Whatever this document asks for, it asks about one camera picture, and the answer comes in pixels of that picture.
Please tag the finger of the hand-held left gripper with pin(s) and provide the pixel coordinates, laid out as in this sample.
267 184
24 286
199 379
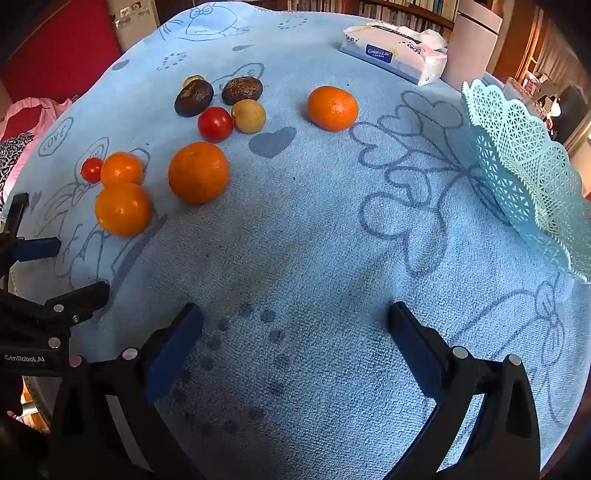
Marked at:
37 249
78 300

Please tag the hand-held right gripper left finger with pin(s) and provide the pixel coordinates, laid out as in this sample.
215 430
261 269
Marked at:
173 355

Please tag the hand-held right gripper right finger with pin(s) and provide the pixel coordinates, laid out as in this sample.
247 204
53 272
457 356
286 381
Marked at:
418 355

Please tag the small red tomato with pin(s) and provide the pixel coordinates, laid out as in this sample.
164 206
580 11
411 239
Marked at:
92 170

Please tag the small orange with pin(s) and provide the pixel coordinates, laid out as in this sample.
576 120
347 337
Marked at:
122 168

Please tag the large orange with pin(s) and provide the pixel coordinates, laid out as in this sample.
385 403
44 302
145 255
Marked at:
198 173

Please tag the dark wrinkled passion fruit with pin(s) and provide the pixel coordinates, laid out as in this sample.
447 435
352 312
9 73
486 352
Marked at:
194 98
242 90

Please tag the light blue plastic basket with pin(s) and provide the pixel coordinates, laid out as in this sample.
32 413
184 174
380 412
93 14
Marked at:
521 161

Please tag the small tan round fruit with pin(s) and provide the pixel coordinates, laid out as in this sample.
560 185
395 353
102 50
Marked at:
192 81

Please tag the black and white patterned cloth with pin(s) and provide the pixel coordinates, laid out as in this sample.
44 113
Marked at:
11 154

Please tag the pink cloth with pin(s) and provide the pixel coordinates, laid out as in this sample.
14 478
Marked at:
32 115

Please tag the blue printed towel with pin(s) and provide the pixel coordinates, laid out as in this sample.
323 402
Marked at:
300 240

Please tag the drinking glass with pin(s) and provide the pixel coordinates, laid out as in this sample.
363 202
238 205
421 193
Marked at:
524 94

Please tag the tissue pack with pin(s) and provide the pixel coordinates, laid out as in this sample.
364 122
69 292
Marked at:
392 50

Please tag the pink bottle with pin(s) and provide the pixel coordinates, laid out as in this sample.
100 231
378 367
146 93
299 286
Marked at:
471 41

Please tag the row of books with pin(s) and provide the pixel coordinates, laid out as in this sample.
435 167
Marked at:
415 10

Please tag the wooden bookshelf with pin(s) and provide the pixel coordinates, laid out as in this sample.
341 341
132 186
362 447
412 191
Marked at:
369 5

